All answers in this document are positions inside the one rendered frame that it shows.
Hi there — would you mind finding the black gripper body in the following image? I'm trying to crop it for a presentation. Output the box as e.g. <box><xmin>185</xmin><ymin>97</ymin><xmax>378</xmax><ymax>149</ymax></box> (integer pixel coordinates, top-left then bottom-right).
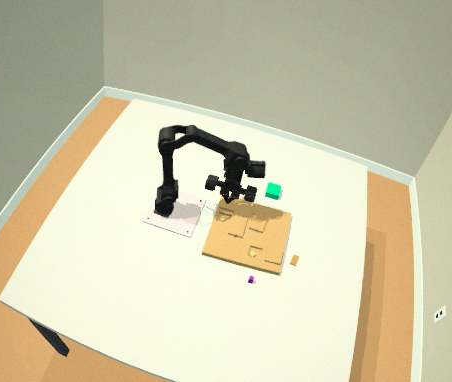
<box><xmin>205</xmin><ymin>173</ymin><xmax>258</xmax><ymax>202</ymax></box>

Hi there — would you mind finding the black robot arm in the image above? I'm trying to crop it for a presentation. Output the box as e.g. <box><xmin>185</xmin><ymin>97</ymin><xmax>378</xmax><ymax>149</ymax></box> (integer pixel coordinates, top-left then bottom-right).
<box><xmin>153</xmin><ymin>124</ymin><xmax>267</xmax><ymax>218</ymax></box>

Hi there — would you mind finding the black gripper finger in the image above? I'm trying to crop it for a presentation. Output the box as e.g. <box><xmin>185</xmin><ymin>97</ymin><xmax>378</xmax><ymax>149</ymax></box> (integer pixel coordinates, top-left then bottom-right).
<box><xmin>219</xmin><ymin>191</ymin><xmax>229</xmax><ymax>203</ymax></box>
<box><xmin>227</xmin><ymin>192</ymin><xmax>240</xmax><ymax>204</ymax></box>

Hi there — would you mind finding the green rectangular block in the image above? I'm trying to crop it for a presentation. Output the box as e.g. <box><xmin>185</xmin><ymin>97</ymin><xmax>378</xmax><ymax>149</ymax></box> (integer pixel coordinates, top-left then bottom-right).
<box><xmin>265</xmin><ymin>182</ymin><xmax>281</xmax><ymax>200</ymax></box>

